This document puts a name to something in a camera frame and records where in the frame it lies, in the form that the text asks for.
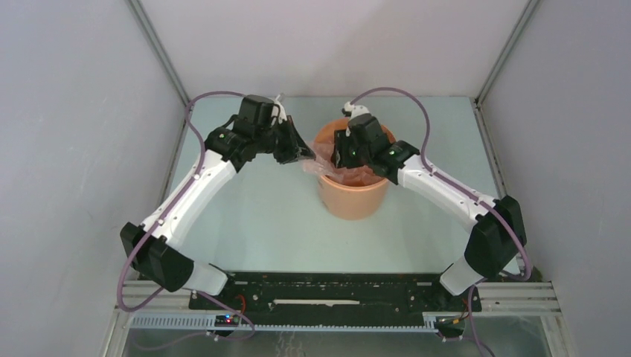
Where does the aluminium frame rail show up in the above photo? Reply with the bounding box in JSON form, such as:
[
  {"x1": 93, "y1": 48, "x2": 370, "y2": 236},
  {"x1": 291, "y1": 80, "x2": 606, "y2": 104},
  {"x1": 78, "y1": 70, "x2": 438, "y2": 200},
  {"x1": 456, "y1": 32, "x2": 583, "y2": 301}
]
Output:
[{"x1": 126, "y1": 283, "x2": 561, "y2": 333}]

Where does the small electronics board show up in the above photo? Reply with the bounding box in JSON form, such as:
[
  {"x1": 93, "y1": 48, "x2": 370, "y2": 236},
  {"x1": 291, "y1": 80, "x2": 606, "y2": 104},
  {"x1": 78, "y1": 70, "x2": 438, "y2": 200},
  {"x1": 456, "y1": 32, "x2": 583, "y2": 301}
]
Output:
[{"x1": 214, "y1": 315, "x2": 240, "y2": 328}]

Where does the pink plastic trash bag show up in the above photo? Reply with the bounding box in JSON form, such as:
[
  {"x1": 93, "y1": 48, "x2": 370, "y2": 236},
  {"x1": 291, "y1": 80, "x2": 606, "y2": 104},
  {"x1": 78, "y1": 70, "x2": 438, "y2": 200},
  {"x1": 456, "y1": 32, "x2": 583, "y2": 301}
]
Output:
[{"x1": 301, "y1": 131, "x2": 382, "y2": 187}]

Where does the right corner frame post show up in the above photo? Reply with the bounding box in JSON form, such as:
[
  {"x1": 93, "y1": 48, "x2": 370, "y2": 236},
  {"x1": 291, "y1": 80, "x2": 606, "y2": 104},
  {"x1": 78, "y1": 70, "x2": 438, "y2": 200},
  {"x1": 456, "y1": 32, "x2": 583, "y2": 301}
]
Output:
[{"x1": 475, "y1": 0, "x2": 542, "y2": 109}]

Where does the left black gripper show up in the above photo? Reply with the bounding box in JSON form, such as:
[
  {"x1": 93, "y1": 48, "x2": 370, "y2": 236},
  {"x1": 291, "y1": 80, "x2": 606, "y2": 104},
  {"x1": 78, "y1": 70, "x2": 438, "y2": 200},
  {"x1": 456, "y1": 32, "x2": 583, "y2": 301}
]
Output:
[{"x1": 254, "y1": 115, "x2": 316, "y2": 165}]

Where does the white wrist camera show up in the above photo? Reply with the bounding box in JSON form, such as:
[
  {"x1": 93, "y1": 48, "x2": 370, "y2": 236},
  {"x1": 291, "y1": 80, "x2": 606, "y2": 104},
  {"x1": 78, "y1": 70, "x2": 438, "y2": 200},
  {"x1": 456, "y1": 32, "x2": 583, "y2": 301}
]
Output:
[
  {"x1": 342, "y1": 101, "x2": 372, "y2": 137},
  {"x1": 272, "y1": 93, "x2": 288, "y2": 126}
]

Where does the corner frame post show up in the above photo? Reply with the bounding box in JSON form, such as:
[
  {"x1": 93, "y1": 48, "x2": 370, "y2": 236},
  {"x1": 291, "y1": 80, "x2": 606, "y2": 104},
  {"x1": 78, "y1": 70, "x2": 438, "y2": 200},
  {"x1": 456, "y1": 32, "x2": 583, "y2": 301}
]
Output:
[
  {"x1": 475, "y1": 0, "x2": 542, "y2": 109},
  {"x1": 125, "y1": 0, "x2": 190, "y2": 106}
]

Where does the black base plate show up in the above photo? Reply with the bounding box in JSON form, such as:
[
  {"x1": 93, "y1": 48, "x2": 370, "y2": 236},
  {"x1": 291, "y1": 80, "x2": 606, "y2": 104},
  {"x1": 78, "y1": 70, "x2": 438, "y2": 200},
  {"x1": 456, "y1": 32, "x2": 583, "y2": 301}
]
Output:
[{"x1": 217, "y1": 271, "x2": 481, "y2": 328}]

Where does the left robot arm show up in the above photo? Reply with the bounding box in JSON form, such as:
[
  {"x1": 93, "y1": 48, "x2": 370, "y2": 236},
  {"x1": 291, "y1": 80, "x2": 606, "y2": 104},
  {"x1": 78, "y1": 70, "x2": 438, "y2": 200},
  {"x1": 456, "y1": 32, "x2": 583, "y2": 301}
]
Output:
[{"x1": 120, "y1": 94, "x2": 316, "y2": 310}]

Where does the left corner frame post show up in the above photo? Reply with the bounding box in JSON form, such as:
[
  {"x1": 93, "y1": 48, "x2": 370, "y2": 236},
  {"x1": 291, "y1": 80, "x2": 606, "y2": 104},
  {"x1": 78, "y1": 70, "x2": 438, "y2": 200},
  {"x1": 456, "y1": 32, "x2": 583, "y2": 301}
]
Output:
[{"x1": 125, "y1": 0, "x2": 190, "y2": 106}]

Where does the purple cable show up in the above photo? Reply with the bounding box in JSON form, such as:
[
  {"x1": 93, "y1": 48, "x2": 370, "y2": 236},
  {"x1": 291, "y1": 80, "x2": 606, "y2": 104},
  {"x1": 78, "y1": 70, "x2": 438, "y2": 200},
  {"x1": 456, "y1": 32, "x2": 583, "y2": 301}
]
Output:
[
  {"x1": 115, "y1": 90, "x2": 257, "y2": 341},
  {"x1": 348, "y1": 87, "x2": 534, "y2": 357}
]

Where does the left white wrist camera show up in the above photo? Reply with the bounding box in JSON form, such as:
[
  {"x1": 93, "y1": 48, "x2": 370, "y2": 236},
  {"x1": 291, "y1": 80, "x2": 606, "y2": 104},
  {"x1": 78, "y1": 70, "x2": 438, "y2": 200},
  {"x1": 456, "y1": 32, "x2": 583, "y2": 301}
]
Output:
[{"x1": 272, "y1": 93, "x2": 288, "y2": 126}]

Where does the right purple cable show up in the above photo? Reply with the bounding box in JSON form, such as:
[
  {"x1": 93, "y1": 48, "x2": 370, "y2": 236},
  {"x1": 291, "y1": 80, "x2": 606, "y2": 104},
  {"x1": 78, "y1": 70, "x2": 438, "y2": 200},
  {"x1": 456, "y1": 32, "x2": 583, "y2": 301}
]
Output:
[{"x1": 348, "y1": 87, "x2": 534, "y2": 357}]

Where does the orange trash bin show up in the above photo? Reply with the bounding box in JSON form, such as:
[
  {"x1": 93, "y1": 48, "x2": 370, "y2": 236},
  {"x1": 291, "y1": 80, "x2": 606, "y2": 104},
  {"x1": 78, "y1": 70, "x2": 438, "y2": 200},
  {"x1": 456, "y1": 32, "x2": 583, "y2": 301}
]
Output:
[{"x1": 314, "y1": 118, "x2": 391, "y2": 220}]

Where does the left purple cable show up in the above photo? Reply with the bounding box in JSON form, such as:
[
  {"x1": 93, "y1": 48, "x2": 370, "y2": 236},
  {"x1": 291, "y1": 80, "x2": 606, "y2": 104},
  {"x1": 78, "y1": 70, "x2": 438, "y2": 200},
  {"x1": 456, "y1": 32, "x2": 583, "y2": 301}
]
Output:
[{"x1": 115, "y1": 90, "x2": 257, "y2": 341}]

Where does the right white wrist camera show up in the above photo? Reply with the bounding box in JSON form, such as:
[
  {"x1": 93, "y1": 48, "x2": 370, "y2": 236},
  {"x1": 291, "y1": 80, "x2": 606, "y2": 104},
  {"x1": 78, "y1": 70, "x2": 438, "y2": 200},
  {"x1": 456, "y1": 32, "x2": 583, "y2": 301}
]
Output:
[{"x1": 342, "y1": 101, "x2": 372, "y2": 137}]

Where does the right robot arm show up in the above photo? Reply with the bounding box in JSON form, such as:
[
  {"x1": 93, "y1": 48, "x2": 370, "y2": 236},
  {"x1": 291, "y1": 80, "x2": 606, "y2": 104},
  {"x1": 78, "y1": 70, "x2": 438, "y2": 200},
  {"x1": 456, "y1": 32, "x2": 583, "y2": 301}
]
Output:
[{"x1": 331, "y1": 114, "x2": 527, "y2": 311}]

